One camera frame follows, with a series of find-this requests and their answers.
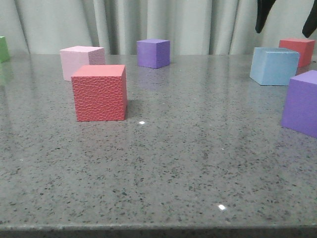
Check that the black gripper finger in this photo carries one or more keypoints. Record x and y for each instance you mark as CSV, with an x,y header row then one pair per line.
x,y
263,9
311,22

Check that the light blue foam cube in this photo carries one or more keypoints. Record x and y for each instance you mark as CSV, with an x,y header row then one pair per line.
x,y
273,66

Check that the far red foam cube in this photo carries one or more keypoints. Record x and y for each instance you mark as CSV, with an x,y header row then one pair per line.
x,y
304,47

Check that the red foam cube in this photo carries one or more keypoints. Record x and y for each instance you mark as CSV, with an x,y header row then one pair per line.
x,y
304,47
100,92

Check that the near purple foam cube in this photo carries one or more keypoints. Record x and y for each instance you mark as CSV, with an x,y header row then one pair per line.
x,y
300,109

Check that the purple foam cube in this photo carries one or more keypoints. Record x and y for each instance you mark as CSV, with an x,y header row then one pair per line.
x,y
300,109
153,53

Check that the far purple foam cube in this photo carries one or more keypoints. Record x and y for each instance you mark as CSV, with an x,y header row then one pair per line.
x,y
153,53

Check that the near red foam cube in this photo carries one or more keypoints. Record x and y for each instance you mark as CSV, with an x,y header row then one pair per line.
x,y
100,92

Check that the pink foam cube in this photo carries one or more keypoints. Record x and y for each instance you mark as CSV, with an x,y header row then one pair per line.
x,y
74,57

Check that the grey-white curtain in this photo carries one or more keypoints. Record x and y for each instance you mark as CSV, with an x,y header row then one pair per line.
x,y
194,27

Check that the green foam cube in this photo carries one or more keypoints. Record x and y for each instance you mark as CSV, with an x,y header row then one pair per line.
x,y
4,54

